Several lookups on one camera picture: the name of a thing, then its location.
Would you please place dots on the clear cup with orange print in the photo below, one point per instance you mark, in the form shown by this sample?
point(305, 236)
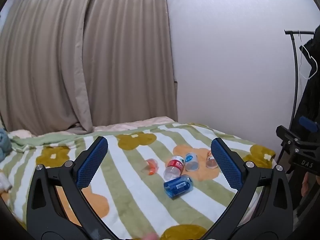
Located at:
point(211, 160)

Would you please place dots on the cream bed sheet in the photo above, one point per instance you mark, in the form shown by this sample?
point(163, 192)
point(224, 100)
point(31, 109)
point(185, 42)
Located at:
point(140, 123)

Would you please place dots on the black clothes rack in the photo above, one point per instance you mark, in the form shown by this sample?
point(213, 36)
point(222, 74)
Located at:
point(296, 80)

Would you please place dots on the small orange plastic cup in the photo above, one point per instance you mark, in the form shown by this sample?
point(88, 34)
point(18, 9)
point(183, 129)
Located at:
point(152, 166)

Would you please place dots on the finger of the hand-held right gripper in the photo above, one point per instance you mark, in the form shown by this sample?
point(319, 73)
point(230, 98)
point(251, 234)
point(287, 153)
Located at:
point(308, 124)

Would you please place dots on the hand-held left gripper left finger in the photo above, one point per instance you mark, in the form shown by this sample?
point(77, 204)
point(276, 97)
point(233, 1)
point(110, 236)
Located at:
point(92, 163)

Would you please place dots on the floral striped blanket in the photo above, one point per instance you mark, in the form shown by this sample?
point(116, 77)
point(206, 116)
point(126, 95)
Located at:
point(130, 205)

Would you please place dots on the clear cup with blue label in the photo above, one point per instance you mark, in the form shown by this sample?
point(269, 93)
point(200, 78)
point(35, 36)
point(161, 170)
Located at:
point(191, 162)

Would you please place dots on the dark hanging clothing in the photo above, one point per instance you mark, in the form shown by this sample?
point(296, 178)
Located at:
point(308, 100)

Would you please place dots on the red label plastic bottle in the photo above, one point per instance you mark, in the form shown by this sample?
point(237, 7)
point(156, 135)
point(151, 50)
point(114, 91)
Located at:
point(173, 168)

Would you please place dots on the blue plastic bottle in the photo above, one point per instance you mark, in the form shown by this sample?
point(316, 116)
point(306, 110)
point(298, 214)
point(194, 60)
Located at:
point(178, 186)

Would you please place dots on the beige curtain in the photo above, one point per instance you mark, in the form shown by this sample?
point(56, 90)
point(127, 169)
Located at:
point(75, 55)

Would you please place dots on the blue plush toy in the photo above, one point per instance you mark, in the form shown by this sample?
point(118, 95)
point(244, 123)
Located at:
point(4, 142)

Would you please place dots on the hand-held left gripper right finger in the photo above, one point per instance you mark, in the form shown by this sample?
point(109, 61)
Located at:
point(227, 165)

